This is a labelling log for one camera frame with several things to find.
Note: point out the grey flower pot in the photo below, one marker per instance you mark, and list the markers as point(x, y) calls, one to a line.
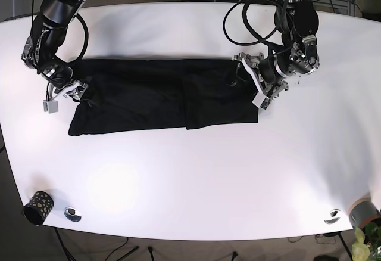
point(362, 212)

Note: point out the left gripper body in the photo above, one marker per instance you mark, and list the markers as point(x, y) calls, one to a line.
point(268, 84)

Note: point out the silver table grommet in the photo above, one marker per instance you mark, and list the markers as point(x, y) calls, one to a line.
point(332, 217)
point(72, 214)

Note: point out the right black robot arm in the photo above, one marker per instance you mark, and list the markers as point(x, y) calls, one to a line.
point(48, 31)

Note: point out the right silver table grommet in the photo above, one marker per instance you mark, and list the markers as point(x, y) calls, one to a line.
point(332, 217)

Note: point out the black gold-dotted cup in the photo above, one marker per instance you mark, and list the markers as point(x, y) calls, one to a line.
point(38, 208)

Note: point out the green potted plant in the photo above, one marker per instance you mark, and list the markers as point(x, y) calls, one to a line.
point(367, 243)

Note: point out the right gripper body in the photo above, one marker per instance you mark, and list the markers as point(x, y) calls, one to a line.
point(75, 90)

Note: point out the black T-shirt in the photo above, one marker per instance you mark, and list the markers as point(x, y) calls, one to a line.
point(136, 95)

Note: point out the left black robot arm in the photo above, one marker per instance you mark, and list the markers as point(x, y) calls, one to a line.
point(292, 48)

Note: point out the left silver table grommet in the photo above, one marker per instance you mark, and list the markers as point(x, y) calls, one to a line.
point(72, 214)

